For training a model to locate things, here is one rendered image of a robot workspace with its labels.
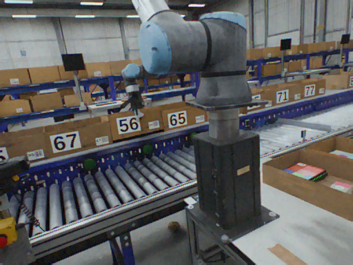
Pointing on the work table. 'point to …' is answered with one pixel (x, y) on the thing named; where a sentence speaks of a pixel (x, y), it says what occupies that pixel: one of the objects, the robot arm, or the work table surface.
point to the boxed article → (343, 187)
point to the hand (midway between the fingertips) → (136, 121)
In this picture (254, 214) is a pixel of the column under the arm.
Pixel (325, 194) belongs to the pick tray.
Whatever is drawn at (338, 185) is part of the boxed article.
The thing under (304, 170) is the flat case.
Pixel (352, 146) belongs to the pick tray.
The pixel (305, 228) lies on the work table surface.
